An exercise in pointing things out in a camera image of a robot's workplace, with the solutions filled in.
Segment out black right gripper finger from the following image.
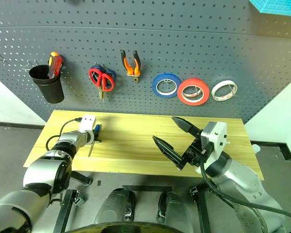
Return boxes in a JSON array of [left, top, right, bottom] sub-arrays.
[[152, 135, 184, 166], [172, 116, 201, 139]]

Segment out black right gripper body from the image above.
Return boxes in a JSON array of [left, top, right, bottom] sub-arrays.
[[176, 137, 213, 170]]

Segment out blue handled screwdriver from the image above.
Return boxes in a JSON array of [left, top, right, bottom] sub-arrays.
[[88, 123, 102, 157]]

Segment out red handled scissors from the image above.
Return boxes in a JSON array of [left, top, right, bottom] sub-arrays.
[[88, 67, 115, 101]]

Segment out orange black pliers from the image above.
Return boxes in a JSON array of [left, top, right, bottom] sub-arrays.
[[120, 50, 142, 83]]

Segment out red tape roll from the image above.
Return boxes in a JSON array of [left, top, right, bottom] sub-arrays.
[[177, 77, 210, 107]]

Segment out white tape roll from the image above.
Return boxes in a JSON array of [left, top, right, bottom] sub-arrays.
[[211, 80, 239, 101]]

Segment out blue tape roll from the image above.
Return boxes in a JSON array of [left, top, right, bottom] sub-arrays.
[[152, 72, 182, 98]]

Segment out dark grey metal pegboard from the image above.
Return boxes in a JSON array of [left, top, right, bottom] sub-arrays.
[[0, 0, 291, 127]]

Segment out black floor bar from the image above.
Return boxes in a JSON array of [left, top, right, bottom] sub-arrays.
[[122, 185, 173, 192]]

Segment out dark grey rounded shell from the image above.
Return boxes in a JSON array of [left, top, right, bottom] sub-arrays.
[[94, 188, 136, 225], [156, 191, 192, 225]]

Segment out black plastic cup holder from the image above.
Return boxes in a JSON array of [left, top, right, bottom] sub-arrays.
[[29, 64, 65, 104]]

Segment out teal box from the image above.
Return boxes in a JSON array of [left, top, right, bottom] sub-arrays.
[[247, 0, 291, 17]]

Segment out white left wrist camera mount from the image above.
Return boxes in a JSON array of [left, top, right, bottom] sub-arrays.
[[79, 114, 97, 146]]

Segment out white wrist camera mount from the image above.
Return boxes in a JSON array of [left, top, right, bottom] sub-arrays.
[[195, 121, 228, 174], [79, 114, 97, 146]]

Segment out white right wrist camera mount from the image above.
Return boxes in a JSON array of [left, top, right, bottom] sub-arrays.
[[195, 121, 228, 174]]

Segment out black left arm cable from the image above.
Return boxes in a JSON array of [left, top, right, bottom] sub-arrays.
[[45, 118, 83, 151]]

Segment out blue handled scissors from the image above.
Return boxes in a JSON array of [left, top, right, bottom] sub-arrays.
[[91, 63, 117, 101]]

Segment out black metal table frame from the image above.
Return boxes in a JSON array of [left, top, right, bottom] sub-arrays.
[[53, 170, 212, 233]]

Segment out red clear handled screwdriver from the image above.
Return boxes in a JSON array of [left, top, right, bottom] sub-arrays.
[[48, 55, 63, 79]]

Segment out orange black handled screwdriver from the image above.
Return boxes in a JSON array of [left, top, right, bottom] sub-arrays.
[[48, 51, 60, 73]]

